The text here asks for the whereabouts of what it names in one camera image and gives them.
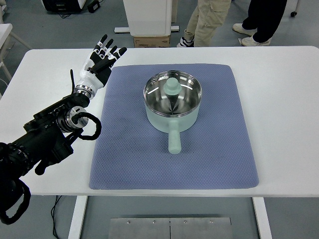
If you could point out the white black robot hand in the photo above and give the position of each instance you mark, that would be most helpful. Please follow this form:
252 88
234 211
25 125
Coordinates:
93 74

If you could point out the glass lid with green knob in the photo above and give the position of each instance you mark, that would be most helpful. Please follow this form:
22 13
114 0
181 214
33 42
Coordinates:
171 87

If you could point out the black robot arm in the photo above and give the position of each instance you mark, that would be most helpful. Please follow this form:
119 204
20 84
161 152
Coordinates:
42 144

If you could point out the brown cardboard box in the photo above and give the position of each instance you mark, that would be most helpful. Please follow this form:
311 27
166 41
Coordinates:
150 41

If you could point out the small black box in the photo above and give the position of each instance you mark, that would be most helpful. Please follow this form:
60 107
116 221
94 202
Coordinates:
94 6

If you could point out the black equipment case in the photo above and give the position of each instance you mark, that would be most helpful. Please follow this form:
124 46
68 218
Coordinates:
59 5

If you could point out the person in beige trousers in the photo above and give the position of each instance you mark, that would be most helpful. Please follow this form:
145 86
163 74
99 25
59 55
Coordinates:
209 22

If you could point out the blue textured mat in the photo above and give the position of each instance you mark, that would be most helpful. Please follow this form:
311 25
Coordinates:
211 149

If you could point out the white table leg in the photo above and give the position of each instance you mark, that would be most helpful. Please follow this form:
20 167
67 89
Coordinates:
261 219
77 219

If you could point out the grey metal plate with screws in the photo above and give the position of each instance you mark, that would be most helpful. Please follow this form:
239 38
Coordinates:
149 230

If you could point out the person in black trousers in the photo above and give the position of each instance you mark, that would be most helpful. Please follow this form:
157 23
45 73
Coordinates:
266 17

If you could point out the white pedestal cabinet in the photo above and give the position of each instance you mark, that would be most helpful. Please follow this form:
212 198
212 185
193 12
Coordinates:
149 17

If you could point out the white wheeled cart frame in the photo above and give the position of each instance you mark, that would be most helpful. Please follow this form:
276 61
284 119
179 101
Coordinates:
293 14

